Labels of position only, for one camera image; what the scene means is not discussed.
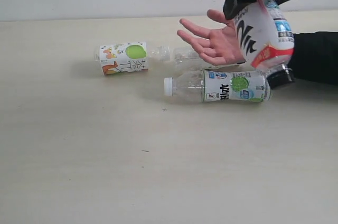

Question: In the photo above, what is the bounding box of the pink peach drink bottle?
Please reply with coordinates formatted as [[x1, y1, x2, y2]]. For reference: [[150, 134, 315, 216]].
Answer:
[[231, 0, 295, 89]]

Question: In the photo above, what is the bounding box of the black sleeved forearm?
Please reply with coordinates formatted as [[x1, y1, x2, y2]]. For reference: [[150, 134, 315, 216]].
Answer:
[[288, 31, 337, 86]]

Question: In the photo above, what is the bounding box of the person's open bare hand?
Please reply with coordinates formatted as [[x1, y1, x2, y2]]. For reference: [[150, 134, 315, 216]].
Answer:
[[177, 9, 246, 66]]

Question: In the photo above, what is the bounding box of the lime sports drink bottle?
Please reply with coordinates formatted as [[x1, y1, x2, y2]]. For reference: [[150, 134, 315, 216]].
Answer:
[[164, 70, 271, 103]]

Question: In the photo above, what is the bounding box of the square tea bottle colourful label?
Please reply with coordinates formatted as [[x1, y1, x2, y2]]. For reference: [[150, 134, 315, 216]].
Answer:
[[93, 41, 171, 76]]

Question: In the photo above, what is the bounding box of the clear jasmine tea bottle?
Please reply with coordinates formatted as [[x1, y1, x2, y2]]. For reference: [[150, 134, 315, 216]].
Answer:
[[173, 46, 213, 73]]

